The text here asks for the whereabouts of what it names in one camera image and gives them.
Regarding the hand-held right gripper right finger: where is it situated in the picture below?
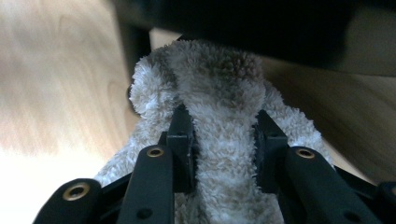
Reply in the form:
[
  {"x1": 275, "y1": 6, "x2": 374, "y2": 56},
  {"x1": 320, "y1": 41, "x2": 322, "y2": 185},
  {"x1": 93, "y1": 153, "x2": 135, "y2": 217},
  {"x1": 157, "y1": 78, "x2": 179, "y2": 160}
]
[{"x1": 253, "y1": 109, "x2": 384, "y2": 224}]

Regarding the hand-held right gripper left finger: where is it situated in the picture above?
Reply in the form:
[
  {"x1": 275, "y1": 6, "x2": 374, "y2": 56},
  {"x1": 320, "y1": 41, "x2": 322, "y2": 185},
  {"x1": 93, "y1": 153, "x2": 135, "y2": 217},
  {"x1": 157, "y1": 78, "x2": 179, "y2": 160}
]
[{"x1": 116, "y1": 104, "x2": 197, "y2": 224}]

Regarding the grey fluffy cloth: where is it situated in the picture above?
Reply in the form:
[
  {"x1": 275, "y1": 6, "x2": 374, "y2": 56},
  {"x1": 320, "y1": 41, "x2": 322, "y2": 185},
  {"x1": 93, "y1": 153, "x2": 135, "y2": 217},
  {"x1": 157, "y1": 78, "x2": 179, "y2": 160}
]
[{"x1": 92, "y1": 38, "x2": 335, "y2": 224}]

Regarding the black wavy tray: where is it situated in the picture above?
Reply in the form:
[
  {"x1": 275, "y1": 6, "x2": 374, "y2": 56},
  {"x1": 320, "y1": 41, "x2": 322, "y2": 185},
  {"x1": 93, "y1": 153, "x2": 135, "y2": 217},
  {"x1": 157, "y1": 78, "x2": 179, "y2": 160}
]
[{"x1": 108, "y1": 0, "x2": 396, "y2": 78}]

